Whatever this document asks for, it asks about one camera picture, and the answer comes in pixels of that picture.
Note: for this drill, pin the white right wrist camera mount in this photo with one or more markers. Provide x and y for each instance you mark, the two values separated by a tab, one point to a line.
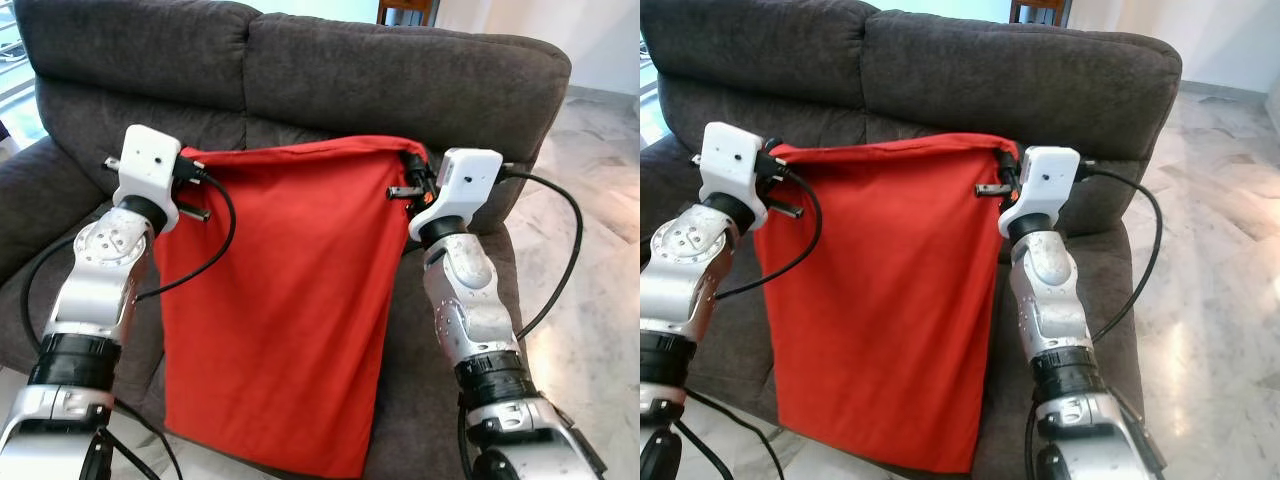
1045	180
468	180

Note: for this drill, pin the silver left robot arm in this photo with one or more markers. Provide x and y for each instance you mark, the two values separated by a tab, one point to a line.
95	290
680	290

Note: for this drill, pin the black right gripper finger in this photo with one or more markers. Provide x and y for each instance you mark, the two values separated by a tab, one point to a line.
1009	153
413	162

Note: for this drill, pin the brown wooden chair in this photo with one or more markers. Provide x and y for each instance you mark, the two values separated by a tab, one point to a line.
382	10
1014	10

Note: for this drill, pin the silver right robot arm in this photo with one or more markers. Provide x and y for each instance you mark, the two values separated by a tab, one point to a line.
1050	300
475	310

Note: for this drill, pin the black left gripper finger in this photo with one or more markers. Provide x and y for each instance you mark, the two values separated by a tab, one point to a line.
774	146
187	153

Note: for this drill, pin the dark grey fabric sofa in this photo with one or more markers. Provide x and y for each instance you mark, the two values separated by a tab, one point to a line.
950	70
300	70

